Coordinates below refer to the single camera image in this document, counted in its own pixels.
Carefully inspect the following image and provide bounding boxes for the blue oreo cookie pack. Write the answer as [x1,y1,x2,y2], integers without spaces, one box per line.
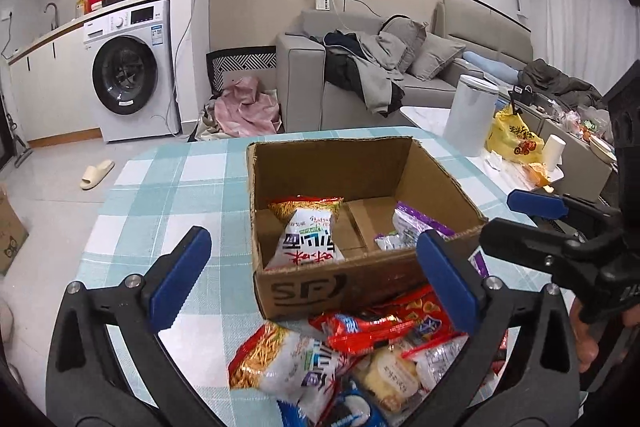
[278,377,388,427]

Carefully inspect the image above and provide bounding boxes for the white red noodle snack bag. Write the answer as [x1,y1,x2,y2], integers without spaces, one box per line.
[266,202,345,270]

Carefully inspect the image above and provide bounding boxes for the right hand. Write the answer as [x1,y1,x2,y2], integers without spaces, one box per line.
[570,297,640,373]

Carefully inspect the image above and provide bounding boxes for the white marble coffee table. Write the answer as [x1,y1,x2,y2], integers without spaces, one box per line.
[399,105,566,188]

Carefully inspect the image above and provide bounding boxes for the white paper cup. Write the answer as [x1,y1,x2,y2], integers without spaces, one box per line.
[542,134,566,172]

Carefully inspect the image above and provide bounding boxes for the yellow plastic bag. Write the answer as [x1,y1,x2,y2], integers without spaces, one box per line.
[485,106,544,165]

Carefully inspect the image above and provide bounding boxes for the white cylindrical bin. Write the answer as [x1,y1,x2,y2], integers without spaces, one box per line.
[442,75,499,156]

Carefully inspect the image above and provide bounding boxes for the red crisp cone snack bag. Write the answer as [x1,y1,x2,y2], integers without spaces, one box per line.
[368,284,461,347]

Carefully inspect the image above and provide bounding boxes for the dark clothes on sofa end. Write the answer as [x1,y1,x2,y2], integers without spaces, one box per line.
[518,58,604,110]

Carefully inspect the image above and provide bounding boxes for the purple white snack packet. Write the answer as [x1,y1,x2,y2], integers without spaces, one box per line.
[374,202,456,251]

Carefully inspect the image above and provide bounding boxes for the beige bread packet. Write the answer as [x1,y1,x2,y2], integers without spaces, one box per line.
[352,347,421,413]

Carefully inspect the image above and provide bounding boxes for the cardboard box on floor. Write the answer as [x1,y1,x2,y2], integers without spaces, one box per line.
[0,188,28,275]

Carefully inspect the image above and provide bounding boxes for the small red cookie pack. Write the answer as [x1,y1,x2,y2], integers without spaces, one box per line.
[308,313,414,357]

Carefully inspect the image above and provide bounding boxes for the grey sofa cushion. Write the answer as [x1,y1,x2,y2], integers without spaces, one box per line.
[409,34,465,81]

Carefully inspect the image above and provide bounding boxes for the orange white fries snack bag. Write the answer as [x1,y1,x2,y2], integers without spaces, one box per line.
[228,322,352,424]

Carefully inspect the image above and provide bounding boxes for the brown SF cardboard box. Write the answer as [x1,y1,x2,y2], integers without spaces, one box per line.
[246,136,487,320]

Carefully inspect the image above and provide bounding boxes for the beige slipper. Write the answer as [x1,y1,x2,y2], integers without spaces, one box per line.
[79,159,115,191]

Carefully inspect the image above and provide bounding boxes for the grey clothes pile on sofa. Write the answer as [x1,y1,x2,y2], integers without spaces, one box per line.
[322,30,407,117]

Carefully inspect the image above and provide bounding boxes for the teal plaid tablecloth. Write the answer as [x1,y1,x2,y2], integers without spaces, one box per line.
[74,126,576,427]

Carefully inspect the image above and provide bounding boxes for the pink cloth pile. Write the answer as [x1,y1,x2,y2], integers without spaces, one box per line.
[214,76,282,138]

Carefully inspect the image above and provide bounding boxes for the white washing machine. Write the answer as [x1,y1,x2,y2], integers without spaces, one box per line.
[82,0,181,143]

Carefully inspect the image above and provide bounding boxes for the black patterned laundry basket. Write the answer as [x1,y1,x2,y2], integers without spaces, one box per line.
[206,46,277,98]

